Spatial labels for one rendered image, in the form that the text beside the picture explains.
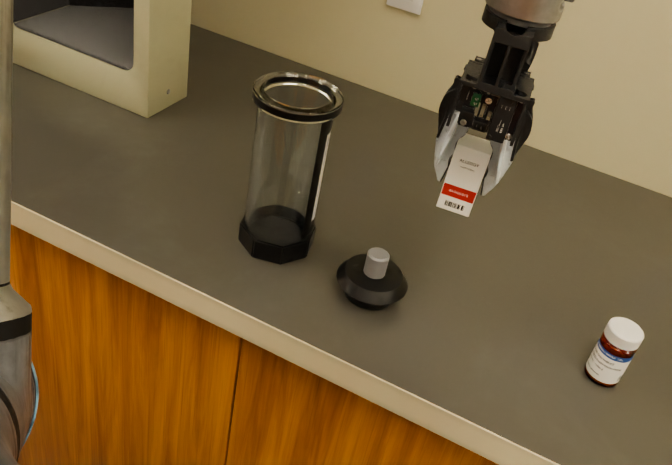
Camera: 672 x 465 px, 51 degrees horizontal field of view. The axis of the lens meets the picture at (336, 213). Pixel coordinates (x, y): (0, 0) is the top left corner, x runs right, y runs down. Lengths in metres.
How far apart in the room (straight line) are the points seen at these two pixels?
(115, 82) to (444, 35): 0.61
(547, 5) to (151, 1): 0.64
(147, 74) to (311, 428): 0.61
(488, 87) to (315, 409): 0.47
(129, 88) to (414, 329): 0.63
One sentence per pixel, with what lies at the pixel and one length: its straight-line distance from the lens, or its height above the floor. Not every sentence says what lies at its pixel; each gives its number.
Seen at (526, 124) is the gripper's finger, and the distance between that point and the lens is 0.79.
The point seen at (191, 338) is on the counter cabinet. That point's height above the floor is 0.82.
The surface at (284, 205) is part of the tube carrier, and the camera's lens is 0.87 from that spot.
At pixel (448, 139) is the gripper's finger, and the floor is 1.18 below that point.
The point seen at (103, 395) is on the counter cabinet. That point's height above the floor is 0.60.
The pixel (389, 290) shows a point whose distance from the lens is 0.87.
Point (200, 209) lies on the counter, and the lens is 1.01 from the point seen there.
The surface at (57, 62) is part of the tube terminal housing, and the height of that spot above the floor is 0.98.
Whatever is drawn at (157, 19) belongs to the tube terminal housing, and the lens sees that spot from 1.16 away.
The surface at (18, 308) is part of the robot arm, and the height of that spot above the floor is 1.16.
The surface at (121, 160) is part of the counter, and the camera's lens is 1.11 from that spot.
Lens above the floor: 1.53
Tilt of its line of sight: 35 degrees down
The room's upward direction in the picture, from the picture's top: 12 degrees clockwise
